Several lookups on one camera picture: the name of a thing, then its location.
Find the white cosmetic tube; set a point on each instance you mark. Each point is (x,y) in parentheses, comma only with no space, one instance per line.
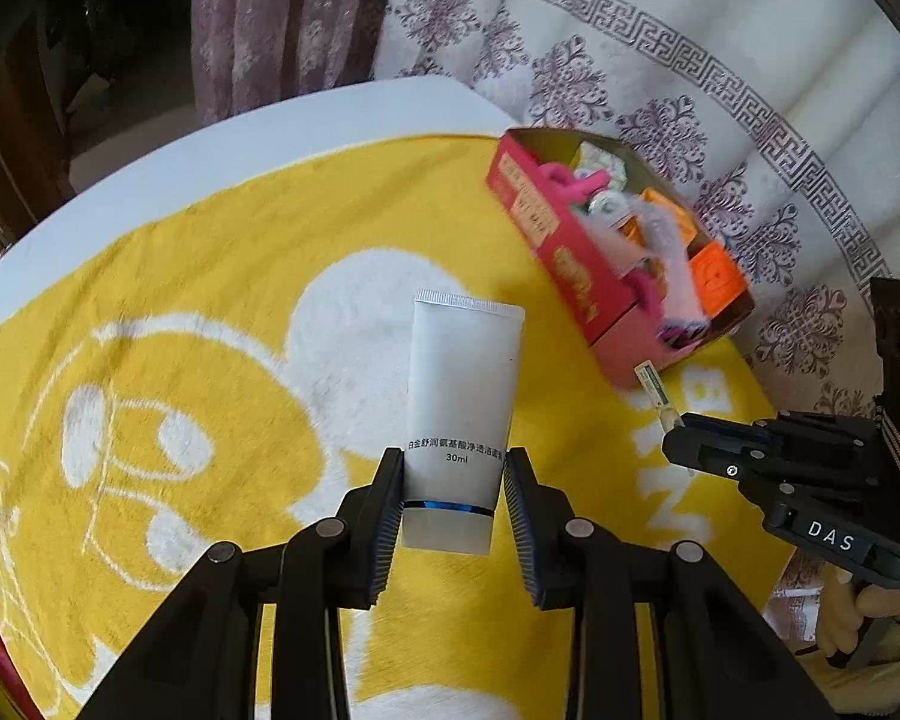
(461,390)

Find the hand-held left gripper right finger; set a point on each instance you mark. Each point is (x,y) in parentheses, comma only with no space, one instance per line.
(521,532)

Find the pink leopard plush toy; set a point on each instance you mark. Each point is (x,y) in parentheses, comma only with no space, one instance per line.
(682,319)

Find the dark orange cube toy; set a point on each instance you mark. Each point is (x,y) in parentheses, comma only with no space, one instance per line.
(712,277)

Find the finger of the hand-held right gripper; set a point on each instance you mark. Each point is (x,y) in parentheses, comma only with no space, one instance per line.
(720,457)
(810,431)

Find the small white green tube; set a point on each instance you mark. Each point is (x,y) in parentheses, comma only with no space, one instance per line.
(654,390)

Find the light orange cube toy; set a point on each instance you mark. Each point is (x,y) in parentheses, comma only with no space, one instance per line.
(664,214)

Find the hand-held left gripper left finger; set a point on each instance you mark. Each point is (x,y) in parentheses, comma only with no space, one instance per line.
(388,532)

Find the person's right hand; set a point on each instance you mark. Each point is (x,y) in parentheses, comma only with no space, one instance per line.
(836,615)

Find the pink knotted foam toy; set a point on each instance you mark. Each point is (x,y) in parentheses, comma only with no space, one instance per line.
(570,184)

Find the dark wooden door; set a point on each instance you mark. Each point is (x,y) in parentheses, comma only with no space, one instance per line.
(45,90)

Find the yellow printed towel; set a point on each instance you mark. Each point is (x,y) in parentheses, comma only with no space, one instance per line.
(195,277)

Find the red cardboard box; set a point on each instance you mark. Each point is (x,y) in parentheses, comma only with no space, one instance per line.
(570,277)

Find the white purple patterned curtain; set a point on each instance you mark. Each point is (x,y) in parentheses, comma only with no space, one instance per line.
(720,52)

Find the small yellow white carton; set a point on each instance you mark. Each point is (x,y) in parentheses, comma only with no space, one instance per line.
(604,161)

